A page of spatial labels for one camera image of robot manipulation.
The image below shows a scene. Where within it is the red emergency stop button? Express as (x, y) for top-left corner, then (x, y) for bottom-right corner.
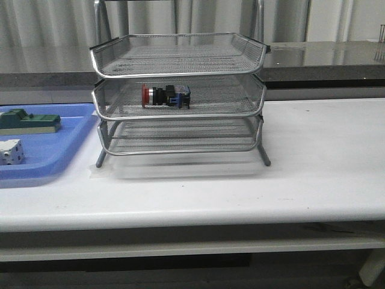
(141, 84), (191, 109)

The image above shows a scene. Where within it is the silver mesh tray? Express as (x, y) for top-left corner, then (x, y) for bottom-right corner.
(91, 74), (266, 121)
(97, 116), (263, 156)
(90, 33), (270, 79)

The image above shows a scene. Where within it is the blue plastic tray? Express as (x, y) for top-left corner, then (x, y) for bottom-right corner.
(1, 103), (97, 188)

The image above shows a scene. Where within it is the grey stone counter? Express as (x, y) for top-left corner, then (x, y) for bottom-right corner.
(1, 41), (384, 89)

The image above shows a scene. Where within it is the green terminal block component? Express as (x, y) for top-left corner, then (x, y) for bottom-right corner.
(1, 108), (61, 135)

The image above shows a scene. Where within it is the white electrical block component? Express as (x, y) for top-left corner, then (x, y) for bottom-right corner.
(0, 139), (24, 166)

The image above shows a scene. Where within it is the white table leg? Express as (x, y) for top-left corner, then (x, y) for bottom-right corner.
(359, 249), (385, 287)

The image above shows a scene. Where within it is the grey metal rack frame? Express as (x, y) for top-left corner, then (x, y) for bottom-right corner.
(94, 0), (273, 169)

